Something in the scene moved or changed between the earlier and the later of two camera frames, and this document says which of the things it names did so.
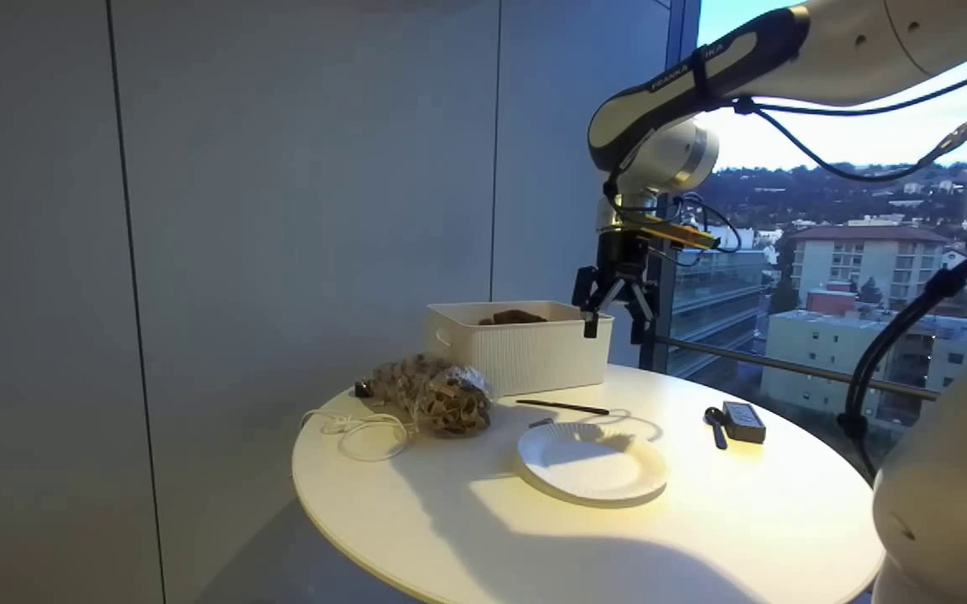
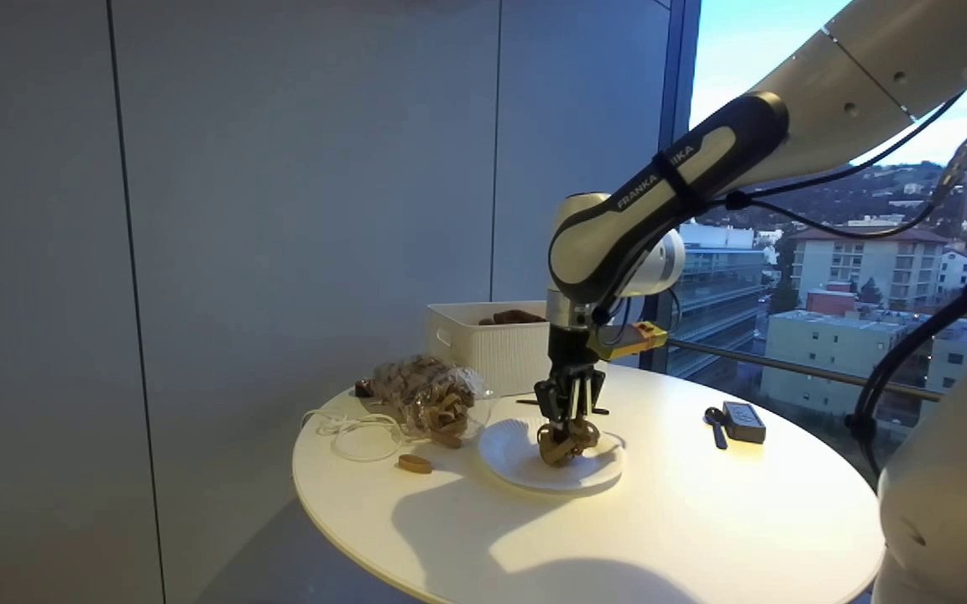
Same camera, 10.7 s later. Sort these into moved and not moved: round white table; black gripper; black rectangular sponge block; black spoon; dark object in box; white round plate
Moved: black gripper; white round plate
Not moved: black rectangular sponge block; black spoon; round white table; dark object in box
